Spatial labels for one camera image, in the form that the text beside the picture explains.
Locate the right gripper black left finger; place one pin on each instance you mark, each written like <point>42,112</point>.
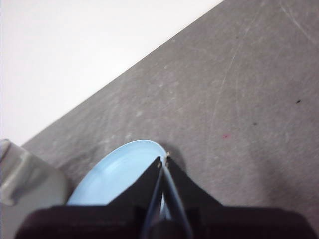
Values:
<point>99,221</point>

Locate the pale green electric steamer pot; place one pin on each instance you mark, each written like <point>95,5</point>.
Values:
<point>30,179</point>

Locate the light blue round plate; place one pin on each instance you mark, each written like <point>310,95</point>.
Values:
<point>117,174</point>

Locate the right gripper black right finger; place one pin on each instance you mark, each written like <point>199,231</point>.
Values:
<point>224,224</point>

